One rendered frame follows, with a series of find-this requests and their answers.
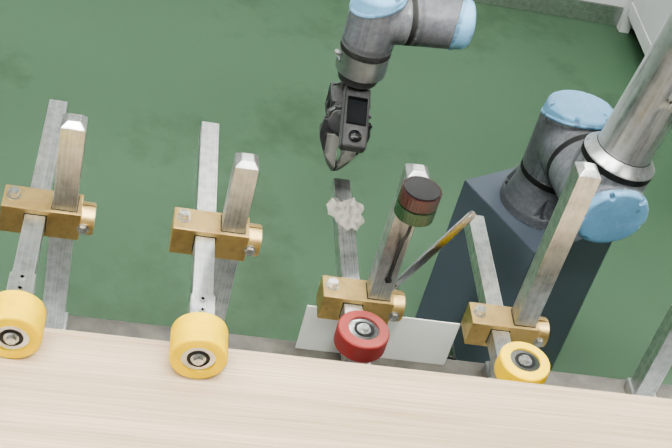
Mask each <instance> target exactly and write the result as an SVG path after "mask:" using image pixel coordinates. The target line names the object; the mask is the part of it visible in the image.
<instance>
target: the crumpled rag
mask: <svg viewBox="0 0 672 448"><path fill-rule="evenodd" d="M326 205H327V209H328V215H331V216H333V217H334V218H336V220H335V221H336V222H337V223H338V225H341V226H342V227H344V229H345V230H346V231H347V230H349V229H350V228H354V230H356V231H358V229H359V226H361V225H362V224H364V222H365V221H364V218H363V217H362V215H361V213H362V211H364V206H363V205H362V204H361V203H358V202H357V201H355V198H354V197H353V198H352V199H347V200H344V201H343V202H341V201H339V200H338V199H337V198H332V199H330V200H329V202H328V203H327V204H326Z"/></svg>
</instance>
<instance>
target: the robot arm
mask: <svg viewBox="0 0 672 448"><path fill-rule="evenodd" d="M475 25H476V6H475V3H474V1H473V0H350V3H349V11H348V15H347V19H346V23H345V27H344V31H343V35H342V39H341V42H340V48H339V49H335V54H337V57H336V61H335V66H336V68H337V70H338V77H339V79H340V80H341V81H340V82H332V81H331V82H330V86H329V90H328V94H327V97H326V101H325V111H326V116H324V117H323V121H322V122H321V124H320V129H319V134H320V141H321V145H322V150H323V153H324V157H325V161H326V163H327V165H328V167H329V168H330V170H331V171H338V170H340V169H341V168H343V167H344V166H345V165H347V164H348V163H349V162H350V161H351V160H352V159H353V158H354V157H355V156H357V155H358V154H359V153H363V152H364V151H365V150H366V148H367V143H368V141H369V138H370V130H371V128H372V123H369V119H371V113H370V112H369V111H370V107H371V105H370V98H371V90H369V89H370V88H373V87H374V86H375V85H376V84H377V82H379V81H381V80H382V79H383V78H384V77H385V74H386V70H387V67H388V64H389V60H390V57H391V53H392V50H393V47H394V45H403V46H416V47H428V48H441V49H448V50H452V49H455V50H462V49H464V48H466V47H467V46H468V45H469V43H470V41H471V39H472V37H473V34H474V30H475ZM334 85H339V86H334ZM671 128H672V10H671V12H670V14H669V16H668V17H667V19H666V21H665V22H664V24H663V26H662V28H661V29H660V31H659V33H658V34H657V36H656V38H655V40H654V41H653V43H652V45H651V46H650V48H649V50H648V52H647V53H646V55H645V57H644V58H643V60H642V62H641V64H640V65H639V67H638V69H637V70H636V72H635V74H634V76H633V77H632V79H631V81H630V82H629V84H628V86H627V88H626V89H625V91H624V93H623V94H622V96H621V98H620V100H619V101H618V103H617V105H616V106H615V108H614V109H612V107H611V106H610V105H609V104H608V103H607V102H605V101H604V100H602V99H600V98H598V97H596V96H594V95H591V94H588V93H585V92H581V91H576V90H560V91H557V92H554V93H552V94H551V95H549V97H548V98H547V100H546V102H545V104H544V106H543V107H542V108H541V112H540V115H539V117H538V120H537V122H536V125H535V128H534V130H533V133H532V135H531V138H530V140H529V143H528V145H527V148H526V150H525V153H524V156H523V158H522V161H521V163H520V164H519V165H518V166H517V167H516V168H515V169H514V170H513V171H512V172H510V173H509V174H508V175H507V177H506V178H505V179H504V181H503V184H502V186H501V189H500V198H501V201H502V203H503V205H504V207H505V208H506V209H507V211H508V212H509V213H510V214H511V215H513V216H514V217H515V218H516V219H518V220H519V221H521V222H522V223H524V224H526V225H528V226H530V227H533V228H535V229H538V230H542V231H545V230H546V228H547V226H548V223H549V221H550V219H551V216H552V214H553V212H554V209H555V207H556V205H557V202H558V200H559V198H560V195H561V193H562V191H563V188H564V186H565V184H566V181H567V179H568V177H569V174H570V172H571V170H572V167H573V165H574V163H575V162H588V163H594V164H596V165H597V168H598V171H599V174H600V177H601V181H600V184H599V186H598V188H597V190H596V192H595V195H594V197H593V199H592V201H591V204H590V206H589V208H588V210H587V212H586V215H585V217H584V219H583V221H582V224H581V226H580V228H579V230H578V233H577V234H578V235H579V236H580V237H582V238H583V239H585V240H587V241H590V242H594V243H609V242H611V241H618V240H621V239H624V238H626V237H628V236H630V235H631V234H633V233H634V232H636V231H637V230H638V229H639V228H640V227H641V224H643V223H644V222H645V221H646V219H647V216H648V212H649V207H648V202H647V199H646V198H645V196H644V195H643V192H644V190H645V189H646V187H647V185H648V184H649V182H650V181H651V179H652V177H653V176H654V174H655V167H654V164H653V161H652V158H653V157H654V155H655V153H656V152H657V150H658V148H659V147H660V145H661V144H662V142H663V140H664V139H665V137H666V136H667V134H668V132H669V131H670V129H671ZM339 132H340V134H339ZM337 147H338V148H339V149H340V150H342V151H341V152H340V157H339V159H338V160H335V158H336V157H337V152H336V149H337Z"/></svg>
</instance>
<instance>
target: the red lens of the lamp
mask: <svg viewBox="0 0 672 448"><path fill-rule="evenodd" d="M411 177H422V176H410V177H407V178H406V179H404V180H403V182H402V185H401V188H400V191H399V194H398V199H399V202H400V203H401V204H402V206H404V207H405V208H406V209H408V210H409V211H411V212H414V213H418V214H430V213H433V212H435V211H436V210H437V208H438V205H439V203H440V200H441V197H442V190H441V188H440V186H439V185H438V184H437V183H435V182H434V181H433V182H434V183H435V184H436V185H437V186H438V187H439V188H440V191H441V195H440V197H439V198H438V199H437V200H434V201H429V202H427V201H425V202H424V201H421V200H417V199H415V198H413V197H412V196H410V195H409V194H408V193H406V191H405V188H404V187H403V186H404V185H403V184H404V183H405V181H406V180H407V179H408V178H411Z"/></svg>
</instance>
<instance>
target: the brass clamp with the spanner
mask: <svg viewBox="0 0 672 448"><path fill-rule="evenodd" d="M329 278H336V279H337V280H338V281H339V282H338V285H339V288H338V290H336V291H331V290H329V289H327V288H326V283H327V282H328V281H329ZM316 303H317V317H318V318H322V319H331V320H339V319H340V315H341V311H342V308H343V305H344V303H345V304H353V305H361V306H362V309H363V311H368V312H371V313H373V314H375V315H377V316H378V317H380V318H381V319H382V320H383V321H384V322H385V323H386V325H388V322H389V321H393V322H396V321H397V322H399V321H400V320H401V319H402V317H403V314H404V309H405V294H404V292H403V291H399V290H393V292H392V295H391V298H390V301H387V300H379V299H371V298H368V291H367V280H359V279H351V278H343V277H335V276H327V275H322V278H321V281H320V285H319V288H318V292H317V295H316Z"/></svg>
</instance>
